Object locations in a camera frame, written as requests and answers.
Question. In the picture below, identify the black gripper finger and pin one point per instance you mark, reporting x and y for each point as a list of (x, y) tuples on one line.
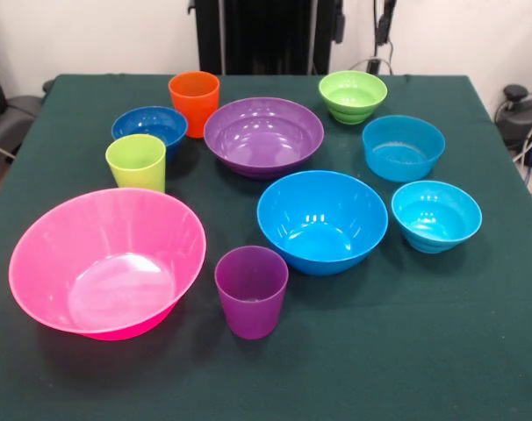
[(383, 27), (340, 30)]

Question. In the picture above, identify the large purple bowl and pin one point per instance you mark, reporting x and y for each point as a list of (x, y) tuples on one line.
[(263, 140)]

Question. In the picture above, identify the cyan ribbed bowl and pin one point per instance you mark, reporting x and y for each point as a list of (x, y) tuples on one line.
[(433, 219)]

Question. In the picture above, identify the lime green cup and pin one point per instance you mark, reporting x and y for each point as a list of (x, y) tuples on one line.
[(136, 166)]

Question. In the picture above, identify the green ribbed bowl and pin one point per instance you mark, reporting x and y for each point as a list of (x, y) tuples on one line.
[(351, 96)]

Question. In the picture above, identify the translucent blue straight-sided bowl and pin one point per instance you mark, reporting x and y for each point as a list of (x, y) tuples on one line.
[(402, 153)]

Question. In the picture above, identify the orange cup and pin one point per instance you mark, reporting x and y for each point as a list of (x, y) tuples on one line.
[(196, 109)]

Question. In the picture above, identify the large blue bowl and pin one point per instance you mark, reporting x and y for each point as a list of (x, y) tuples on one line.
[(318, 219)]

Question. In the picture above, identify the dark blue ribbed bowl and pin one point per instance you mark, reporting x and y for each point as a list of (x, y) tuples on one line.
[(152, 127)]

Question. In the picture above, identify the purple cup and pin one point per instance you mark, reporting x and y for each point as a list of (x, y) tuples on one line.
[(250, 307)]

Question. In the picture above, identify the dark green tablecloth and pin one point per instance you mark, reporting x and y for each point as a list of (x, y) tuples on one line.
[(380, 329)]

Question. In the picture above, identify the large pink bowl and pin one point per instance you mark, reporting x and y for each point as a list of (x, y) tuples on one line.
[(108, 263)]

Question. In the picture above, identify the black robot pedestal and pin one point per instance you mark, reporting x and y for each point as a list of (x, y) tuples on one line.
[(266, 35)]

